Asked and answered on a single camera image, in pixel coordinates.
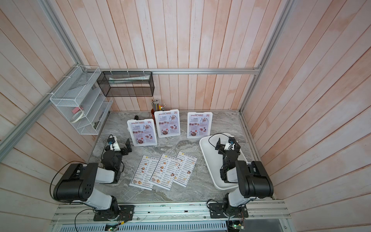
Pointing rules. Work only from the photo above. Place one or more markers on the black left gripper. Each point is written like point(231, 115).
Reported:
point(123, 150)

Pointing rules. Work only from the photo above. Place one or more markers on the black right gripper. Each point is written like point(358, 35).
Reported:
point(221, 152)

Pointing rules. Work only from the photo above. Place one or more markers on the white menu holder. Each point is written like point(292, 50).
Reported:
point(199, 125)
point(142, 132)
point(167, 123)

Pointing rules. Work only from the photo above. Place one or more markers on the special menu sheet top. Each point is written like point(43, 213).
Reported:
point(143, 132)

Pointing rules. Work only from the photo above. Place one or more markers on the dim sum inn menu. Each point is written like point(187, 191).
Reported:
point(185, 168)
point(165, 171)
point(143, 173)

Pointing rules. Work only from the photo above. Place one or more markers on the Dim Sum Inn menu front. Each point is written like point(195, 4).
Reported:
point(185, 168)

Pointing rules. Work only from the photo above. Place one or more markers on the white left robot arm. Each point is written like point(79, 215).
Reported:
point(78, 182)

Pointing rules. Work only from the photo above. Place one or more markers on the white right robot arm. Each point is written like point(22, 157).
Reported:
point(251, 177)

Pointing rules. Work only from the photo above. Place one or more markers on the white plastic tray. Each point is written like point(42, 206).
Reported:
point(214, 160)

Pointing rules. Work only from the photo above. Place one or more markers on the red metal pen cup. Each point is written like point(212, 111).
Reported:
point(153, 115)

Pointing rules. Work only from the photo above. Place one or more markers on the pencils and pens bundle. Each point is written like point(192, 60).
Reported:
point(156, 106)

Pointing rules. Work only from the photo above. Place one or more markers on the white tape roll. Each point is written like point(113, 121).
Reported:
point(77, 116)

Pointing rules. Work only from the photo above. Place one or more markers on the black mesh basket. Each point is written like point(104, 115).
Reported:
point(126, 83)

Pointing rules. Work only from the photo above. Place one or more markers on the pink tape roll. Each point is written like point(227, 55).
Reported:
point(76, 110)

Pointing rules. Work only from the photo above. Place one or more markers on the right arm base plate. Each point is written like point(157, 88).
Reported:
point(219, 210)

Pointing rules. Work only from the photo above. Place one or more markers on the white wire mesh shelf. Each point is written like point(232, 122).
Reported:
point(80, 89)

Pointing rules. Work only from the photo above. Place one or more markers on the aluminium front rail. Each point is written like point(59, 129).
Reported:
point(256, 216)

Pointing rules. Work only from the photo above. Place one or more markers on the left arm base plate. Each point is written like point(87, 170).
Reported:
point(115, 213)

